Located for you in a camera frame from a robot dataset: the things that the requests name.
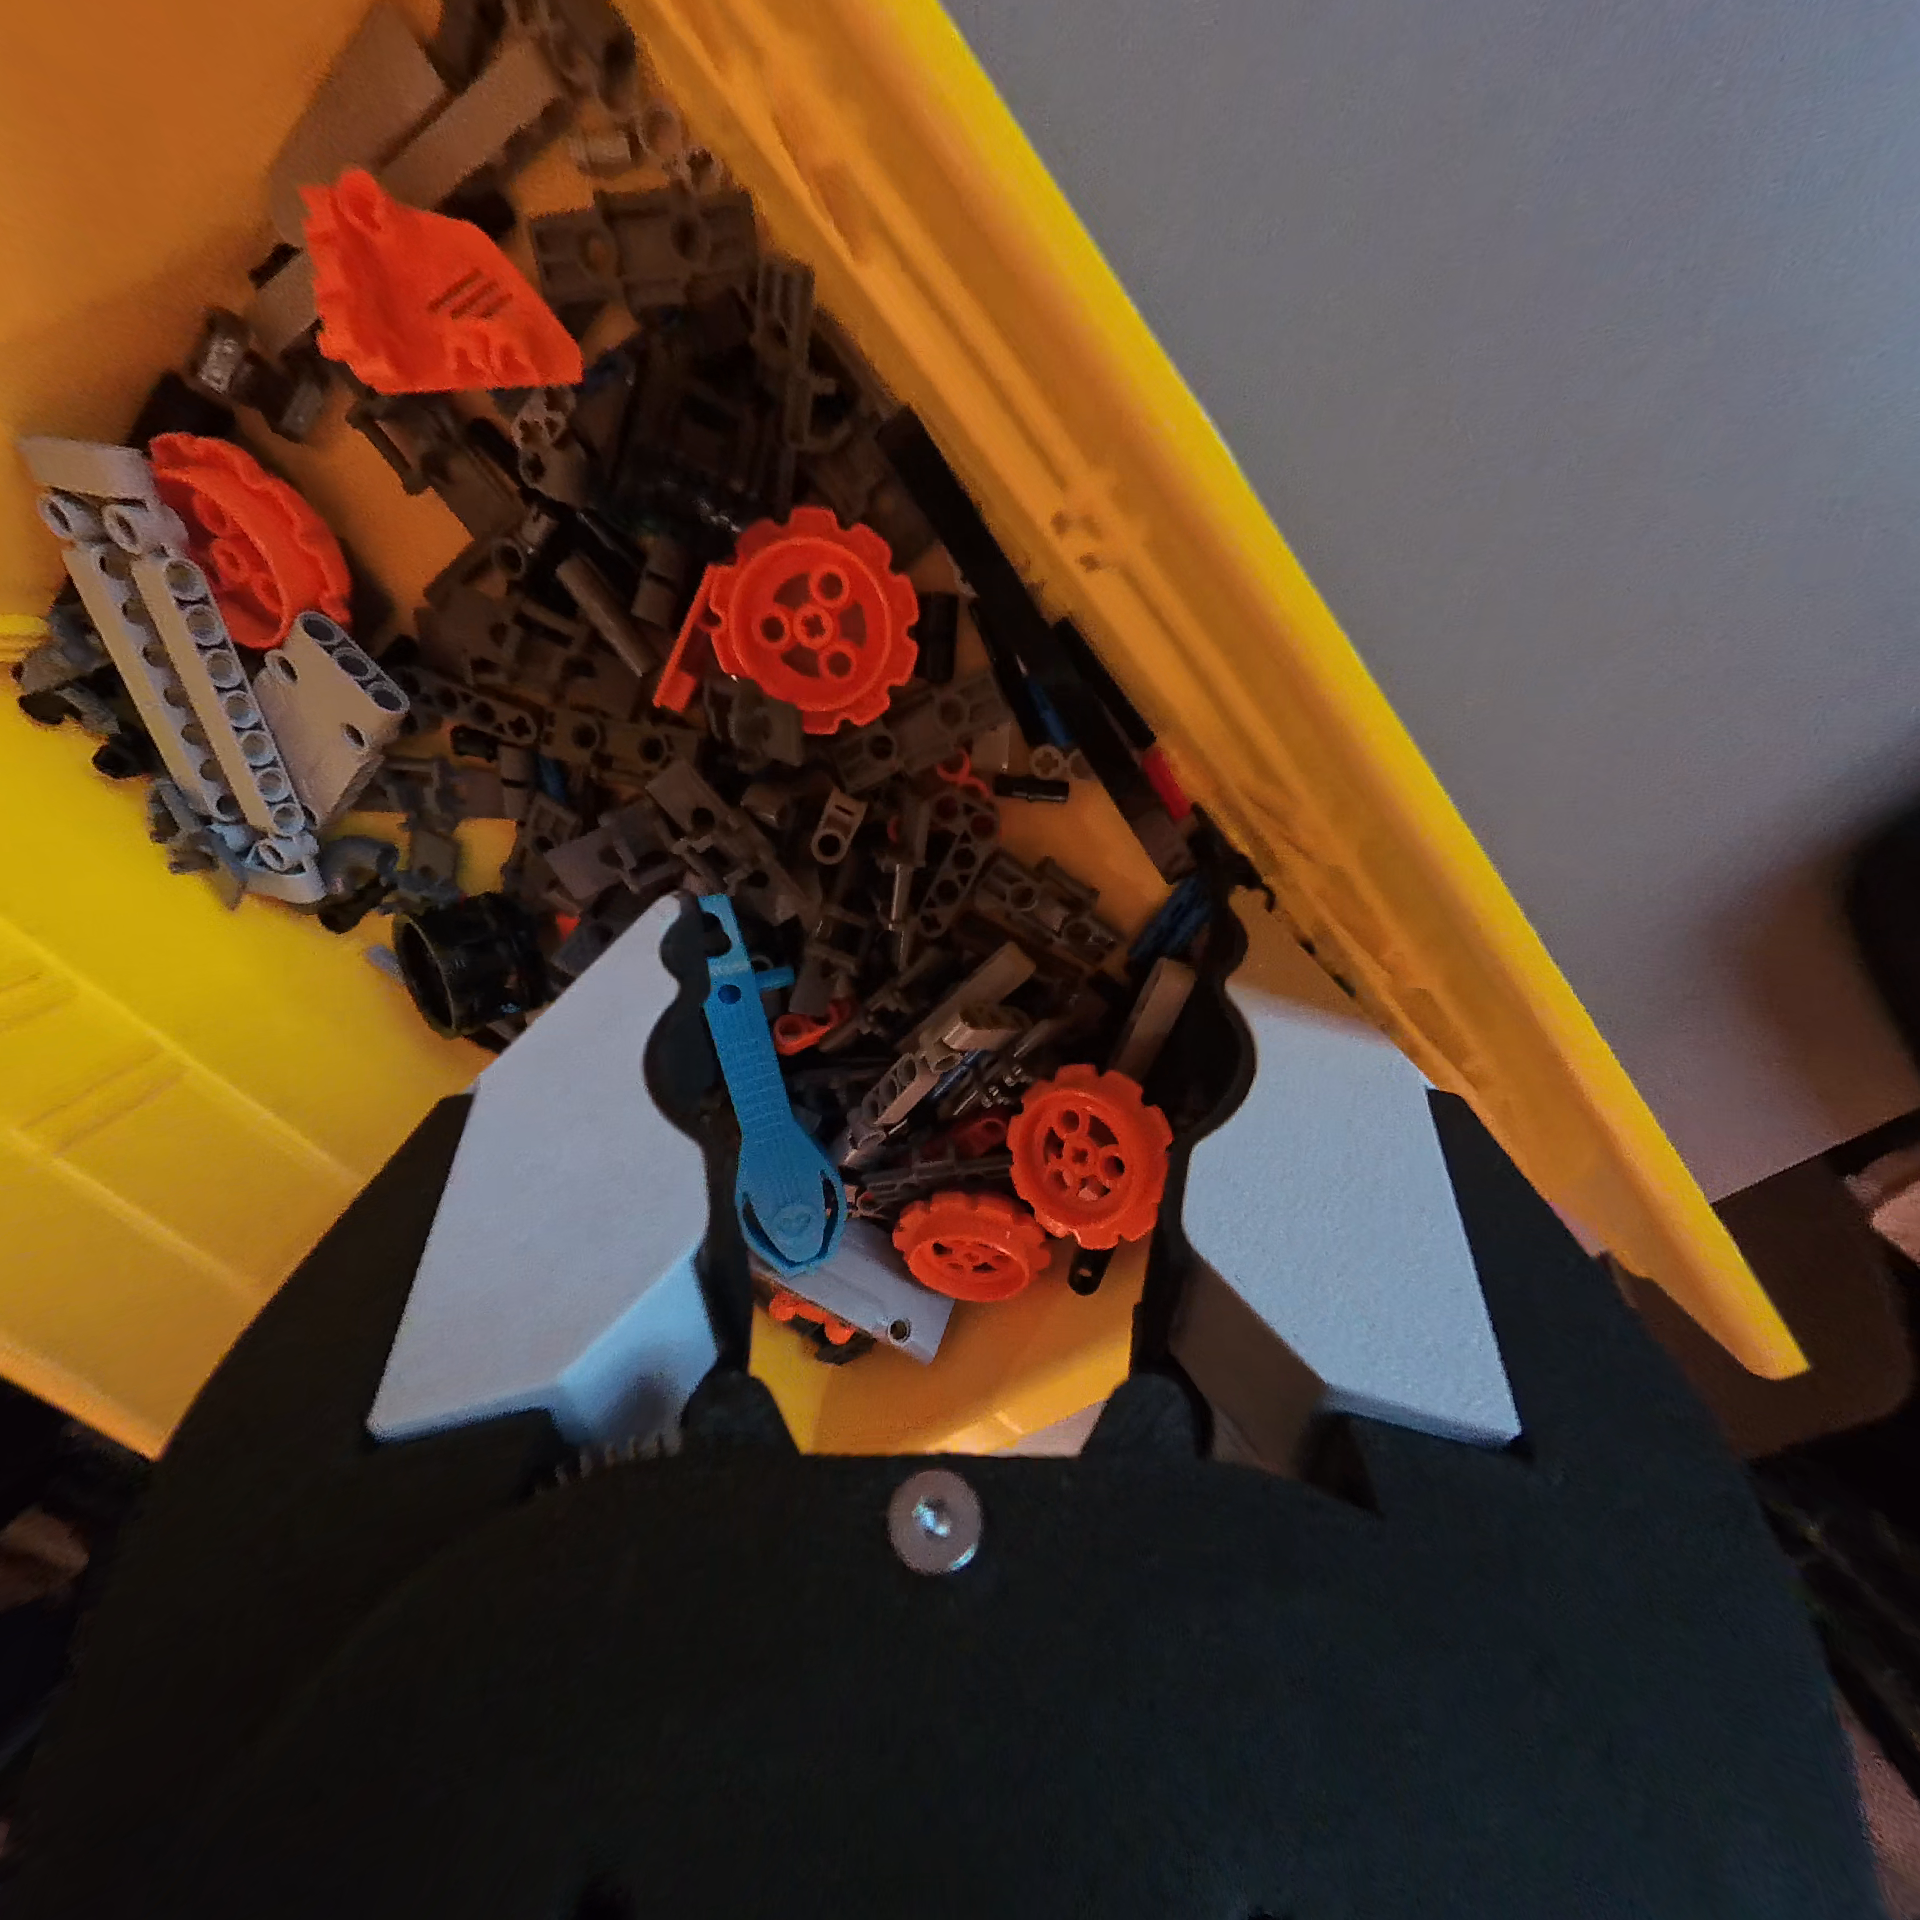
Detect blue separator tool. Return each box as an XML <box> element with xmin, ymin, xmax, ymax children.
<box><xmin>693</xmin><ymin>891</ymin><xmax>848</xmax><ymax>1269</ymax></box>

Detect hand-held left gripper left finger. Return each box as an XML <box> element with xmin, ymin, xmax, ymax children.
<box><xmin>371</xmin><ymin>896</ymin><xmax>760</xmax><ymax>1449</ymax></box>

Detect small black tyre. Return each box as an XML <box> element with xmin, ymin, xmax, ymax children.
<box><xmin>402</xmin><ymin>891</ymin><xmax>555</xmax><ymax>1050</ymax></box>

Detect yellow plastic bin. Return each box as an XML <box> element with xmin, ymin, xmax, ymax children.
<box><xmin>0</xmin><ymin>0</ymin><xmax>1812</xmax><ymax>1470</ymax></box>

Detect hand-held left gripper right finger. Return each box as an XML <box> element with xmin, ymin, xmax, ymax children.
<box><xmin>1146</xmin><ymin>951</ymin><xmax>1528</xmax><ymax>1478</ymax></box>

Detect pile of building pieces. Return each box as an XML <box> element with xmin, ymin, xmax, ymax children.
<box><xmin>11</xmin><ymin>0</ymin><xmax>1268</xmax><ymax>1379</ymax></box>

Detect light grey angled beams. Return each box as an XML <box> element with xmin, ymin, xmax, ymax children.
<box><xmin>29</xmin><ymin>437</ymin><xmax>413</xmax><ymax>902</ymax></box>

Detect orange gear wheel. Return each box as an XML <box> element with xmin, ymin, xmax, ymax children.
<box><xmin>892</xmin><ymin>1191</ymin><xmax>1060</xmax><ymax>1309</ymax></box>
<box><xmin>150</xmin><ymin>428</ymin><xmax>356</xmax><ymax>650</ymax></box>
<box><xmin>1006</xmin><ymin>1062</ymin><xmax>1177</xmax><ymax>1250</ymax></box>
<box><xmin>710</xmin><ymin>506</ymin><xmax>923</xmax><ymax>739</ymax></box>

